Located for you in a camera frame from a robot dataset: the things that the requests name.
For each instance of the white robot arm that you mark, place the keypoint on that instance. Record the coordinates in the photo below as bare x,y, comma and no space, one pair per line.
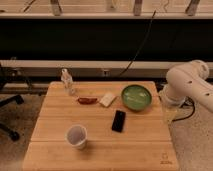
188,80

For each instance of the green ceramic bowl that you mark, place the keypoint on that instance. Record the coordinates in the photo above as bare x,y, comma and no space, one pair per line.
136,97

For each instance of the white rectangular block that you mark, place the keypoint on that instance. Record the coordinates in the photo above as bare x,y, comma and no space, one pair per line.
107,99

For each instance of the red chili pepper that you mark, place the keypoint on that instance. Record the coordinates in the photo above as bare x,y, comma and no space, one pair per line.
87,101

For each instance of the black smartphone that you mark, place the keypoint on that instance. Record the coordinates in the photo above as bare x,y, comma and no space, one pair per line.
118,121

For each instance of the clear plastic water bottle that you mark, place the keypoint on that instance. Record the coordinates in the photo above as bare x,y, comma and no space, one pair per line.
67,80

